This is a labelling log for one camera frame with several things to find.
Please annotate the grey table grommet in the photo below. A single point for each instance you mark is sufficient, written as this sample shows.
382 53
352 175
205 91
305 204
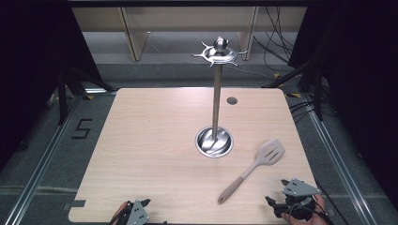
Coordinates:
232 100

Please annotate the black tape strip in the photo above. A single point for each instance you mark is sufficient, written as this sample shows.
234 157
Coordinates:
76 204

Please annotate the metal utensil stand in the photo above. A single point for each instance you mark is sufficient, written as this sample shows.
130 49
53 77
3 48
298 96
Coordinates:
216 93

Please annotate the aluminium floor rail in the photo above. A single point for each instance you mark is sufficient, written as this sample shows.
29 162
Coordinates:
338 162
47 162

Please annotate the person's right hand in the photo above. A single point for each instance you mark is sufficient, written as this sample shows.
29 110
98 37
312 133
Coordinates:
319 204

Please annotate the grey slotted spatula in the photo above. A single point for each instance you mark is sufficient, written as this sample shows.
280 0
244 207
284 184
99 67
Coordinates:
269 153

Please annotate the yellow black floor tape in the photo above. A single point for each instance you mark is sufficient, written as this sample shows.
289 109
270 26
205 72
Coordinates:
293 95

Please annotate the beige wooden shelf unit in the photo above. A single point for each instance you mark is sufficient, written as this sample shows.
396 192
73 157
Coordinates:
134 34

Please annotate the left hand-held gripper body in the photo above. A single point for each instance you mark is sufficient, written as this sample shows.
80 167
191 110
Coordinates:
137 215

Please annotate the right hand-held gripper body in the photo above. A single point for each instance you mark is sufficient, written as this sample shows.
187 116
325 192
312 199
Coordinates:
298 195

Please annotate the black metal stand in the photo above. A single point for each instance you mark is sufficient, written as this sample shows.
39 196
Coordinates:
62 100
317 93

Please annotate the person's left hand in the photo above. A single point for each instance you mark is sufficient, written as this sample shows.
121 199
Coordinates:
119 212

